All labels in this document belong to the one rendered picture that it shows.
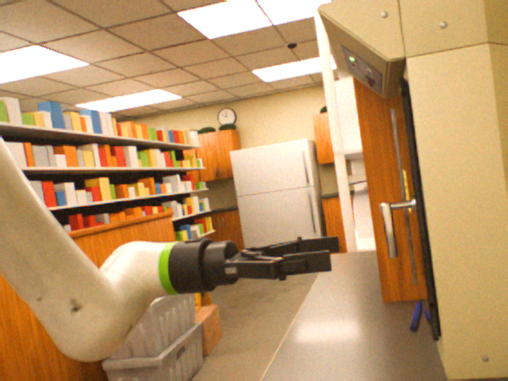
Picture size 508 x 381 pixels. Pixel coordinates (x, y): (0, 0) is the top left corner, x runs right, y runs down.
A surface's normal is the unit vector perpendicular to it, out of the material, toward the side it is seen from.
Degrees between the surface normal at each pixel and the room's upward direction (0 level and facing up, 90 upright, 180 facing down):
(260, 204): 90
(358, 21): 90
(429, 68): 90
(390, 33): 90
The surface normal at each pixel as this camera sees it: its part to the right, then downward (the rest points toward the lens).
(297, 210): -0.16, 0.07
